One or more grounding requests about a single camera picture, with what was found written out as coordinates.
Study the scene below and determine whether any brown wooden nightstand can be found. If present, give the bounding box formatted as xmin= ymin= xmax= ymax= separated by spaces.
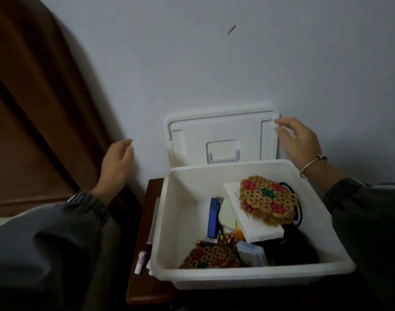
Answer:
xmin=126 ymin=178 xmax=186 ymax=305

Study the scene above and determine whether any flat white cardboard box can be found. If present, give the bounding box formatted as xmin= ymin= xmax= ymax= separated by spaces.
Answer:
xmin=224 ymin=181 xmax=285 ymax=244

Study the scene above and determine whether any black cable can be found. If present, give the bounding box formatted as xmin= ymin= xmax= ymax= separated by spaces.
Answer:
xmin=278 ymin=182 xmax=304 ymax=228

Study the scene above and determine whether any person's left hand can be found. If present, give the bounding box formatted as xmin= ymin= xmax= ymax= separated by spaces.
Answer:
xmin=90 ymin=138 xmax=135 ymax=205

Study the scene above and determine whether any person's right hand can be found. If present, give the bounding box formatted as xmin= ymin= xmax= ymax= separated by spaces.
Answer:
xmin=274 ymin=117 xmax=322 ymax=173

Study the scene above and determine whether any pale yellow note pad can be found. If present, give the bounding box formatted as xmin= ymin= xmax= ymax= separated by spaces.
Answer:
xmin=218 ymin=199 xmax=239 ymax=232

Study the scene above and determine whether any blue stapler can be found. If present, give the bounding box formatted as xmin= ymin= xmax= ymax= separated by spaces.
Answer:
xmin=207 ymin=197 xmax=221 ymax=239

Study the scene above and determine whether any tan red green beaded coaster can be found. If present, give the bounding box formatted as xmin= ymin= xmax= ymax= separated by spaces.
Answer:
xmin=239 ymin=175 xmax=300 ymax=227

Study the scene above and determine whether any silver bangle bracelet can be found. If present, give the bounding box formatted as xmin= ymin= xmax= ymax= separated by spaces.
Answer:
xmin=299 ymin=155 xmax=328 ymax=180

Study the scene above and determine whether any white plastic storage box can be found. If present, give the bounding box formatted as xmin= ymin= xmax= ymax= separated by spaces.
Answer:
xmin=149 ymin=159 xmax=356 ymax=290

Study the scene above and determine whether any person's left forearm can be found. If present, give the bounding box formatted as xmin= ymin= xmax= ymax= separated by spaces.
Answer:
xmin=0 ymin=186 xmax=124 ymax=311

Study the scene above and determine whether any clear plastic small case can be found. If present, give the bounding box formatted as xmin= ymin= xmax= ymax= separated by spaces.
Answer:
xmin=236 ymin=241 xmax=269 ymax=268

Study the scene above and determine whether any brown wooden headboard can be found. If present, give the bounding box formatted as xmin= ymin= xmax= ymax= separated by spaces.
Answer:
xmin=0 ymin=0 xmax=143 ymax=221

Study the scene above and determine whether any black pouch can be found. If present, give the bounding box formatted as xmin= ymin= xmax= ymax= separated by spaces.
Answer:
xmin=256 ymin=223 xmax=320 ymax=267

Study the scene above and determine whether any white storage box lid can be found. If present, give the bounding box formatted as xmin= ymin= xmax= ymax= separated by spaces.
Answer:
xmin=163 ymin=105 xmax=280 ymax=168

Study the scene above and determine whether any person's right forearm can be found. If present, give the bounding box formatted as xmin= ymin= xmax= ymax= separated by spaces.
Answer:
xmin=299 ymin=159 xmax=395 ymax=311

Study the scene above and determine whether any small white tube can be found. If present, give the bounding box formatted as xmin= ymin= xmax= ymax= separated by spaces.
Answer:
xmin=134 ymin=251 xmax=147 ymax=275

